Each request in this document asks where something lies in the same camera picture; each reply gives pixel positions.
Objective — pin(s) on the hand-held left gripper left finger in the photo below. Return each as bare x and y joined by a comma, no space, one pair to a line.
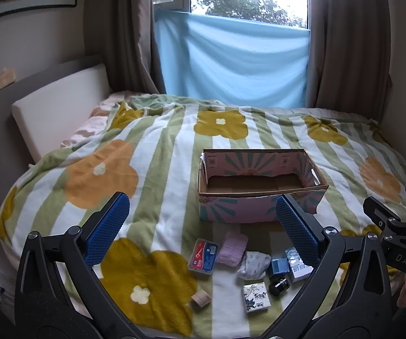
108,229

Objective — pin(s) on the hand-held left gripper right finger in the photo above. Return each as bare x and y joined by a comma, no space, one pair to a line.
297,233

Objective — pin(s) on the white and blue box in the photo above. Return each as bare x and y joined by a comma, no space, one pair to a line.
299,271

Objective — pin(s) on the small dark blue box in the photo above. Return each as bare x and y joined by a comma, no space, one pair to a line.
279,266

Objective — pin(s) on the white patterned cloth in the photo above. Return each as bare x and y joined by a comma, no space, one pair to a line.
254,265

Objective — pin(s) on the black round jar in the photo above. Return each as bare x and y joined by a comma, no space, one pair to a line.
279,286

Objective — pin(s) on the pink printed cardboard box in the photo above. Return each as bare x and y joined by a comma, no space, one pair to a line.
238,187

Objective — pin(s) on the red blue card pack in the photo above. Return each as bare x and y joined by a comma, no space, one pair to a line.
203,257

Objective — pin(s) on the pink rolled cloth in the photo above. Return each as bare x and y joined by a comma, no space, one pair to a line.
231,251

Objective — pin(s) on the white floral print box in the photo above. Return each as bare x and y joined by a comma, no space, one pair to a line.
256,296

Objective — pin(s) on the striped floral blanket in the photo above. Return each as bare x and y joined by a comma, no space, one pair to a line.
160,155

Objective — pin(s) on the pink bedsheet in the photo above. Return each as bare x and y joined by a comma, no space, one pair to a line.
83,131

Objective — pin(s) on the white headboard cushion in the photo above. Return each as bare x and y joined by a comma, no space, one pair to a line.
58,109

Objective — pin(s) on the brown curtain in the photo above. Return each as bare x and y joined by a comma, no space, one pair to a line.
125,24
348,42

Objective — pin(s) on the light blue cloth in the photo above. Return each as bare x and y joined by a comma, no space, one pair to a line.
234,63

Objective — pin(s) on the yellowish sponge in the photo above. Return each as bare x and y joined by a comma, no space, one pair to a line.
3,79

